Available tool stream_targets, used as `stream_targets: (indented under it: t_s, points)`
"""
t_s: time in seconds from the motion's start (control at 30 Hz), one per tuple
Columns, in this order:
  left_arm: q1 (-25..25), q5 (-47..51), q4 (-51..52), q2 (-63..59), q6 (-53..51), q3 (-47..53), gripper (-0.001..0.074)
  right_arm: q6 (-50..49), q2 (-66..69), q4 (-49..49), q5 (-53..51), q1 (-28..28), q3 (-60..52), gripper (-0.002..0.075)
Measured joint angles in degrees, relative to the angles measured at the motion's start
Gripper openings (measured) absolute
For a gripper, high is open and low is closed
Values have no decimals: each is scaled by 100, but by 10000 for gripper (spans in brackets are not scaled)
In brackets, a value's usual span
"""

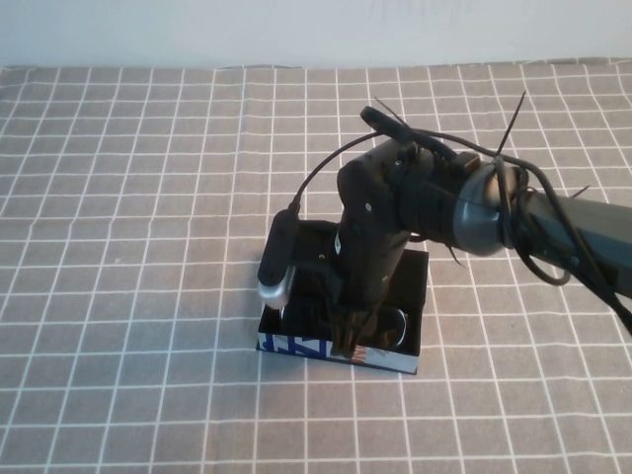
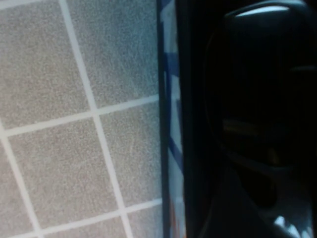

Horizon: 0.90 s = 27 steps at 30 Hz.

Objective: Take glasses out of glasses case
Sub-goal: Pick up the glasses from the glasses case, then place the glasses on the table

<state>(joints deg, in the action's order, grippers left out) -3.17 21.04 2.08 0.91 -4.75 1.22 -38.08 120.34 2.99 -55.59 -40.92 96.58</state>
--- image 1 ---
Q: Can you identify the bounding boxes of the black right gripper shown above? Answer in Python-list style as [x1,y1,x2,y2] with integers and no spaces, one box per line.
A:
[329,139,412,362]

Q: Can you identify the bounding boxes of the black camera cable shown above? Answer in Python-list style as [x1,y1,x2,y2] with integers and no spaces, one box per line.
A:
[288,128,632,338]

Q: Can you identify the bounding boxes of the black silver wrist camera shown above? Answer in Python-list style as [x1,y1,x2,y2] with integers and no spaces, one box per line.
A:
[256,208,303,311]

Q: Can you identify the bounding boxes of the black printed glasses case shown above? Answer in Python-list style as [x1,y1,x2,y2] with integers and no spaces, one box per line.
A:
[255,219,430,378]

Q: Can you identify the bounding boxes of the grey white-grid tablecloth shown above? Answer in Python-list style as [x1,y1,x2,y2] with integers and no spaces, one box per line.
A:
[0,58,632,474]

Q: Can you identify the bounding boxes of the black-framed glasses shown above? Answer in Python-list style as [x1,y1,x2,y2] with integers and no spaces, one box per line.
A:
[276,294,410,351]

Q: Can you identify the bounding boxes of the black zip tie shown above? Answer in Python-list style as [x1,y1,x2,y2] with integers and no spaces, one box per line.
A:
[497,90,527,160]

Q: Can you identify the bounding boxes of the black looped cable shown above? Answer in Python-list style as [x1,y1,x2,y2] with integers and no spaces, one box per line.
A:
[496,156,572,287]

